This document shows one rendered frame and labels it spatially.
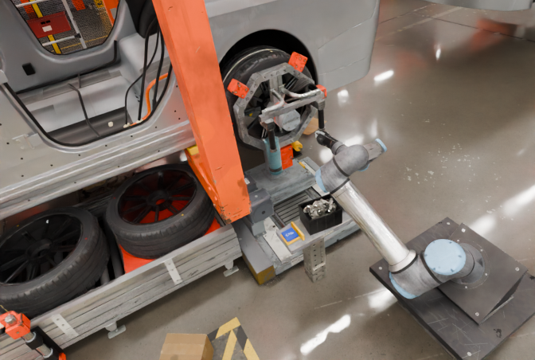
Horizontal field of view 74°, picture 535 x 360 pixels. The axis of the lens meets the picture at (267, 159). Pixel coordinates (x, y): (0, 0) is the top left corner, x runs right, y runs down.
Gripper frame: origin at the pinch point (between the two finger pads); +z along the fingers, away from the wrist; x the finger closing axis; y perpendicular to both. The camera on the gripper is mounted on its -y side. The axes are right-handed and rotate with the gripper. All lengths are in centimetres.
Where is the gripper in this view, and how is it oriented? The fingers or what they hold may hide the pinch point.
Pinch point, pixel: (315, 132)
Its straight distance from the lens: 239.3
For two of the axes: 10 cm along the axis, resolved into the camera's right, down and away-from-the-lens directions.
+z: -4.7, -4.8, 7.4
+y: 7.2, 2.7, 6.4
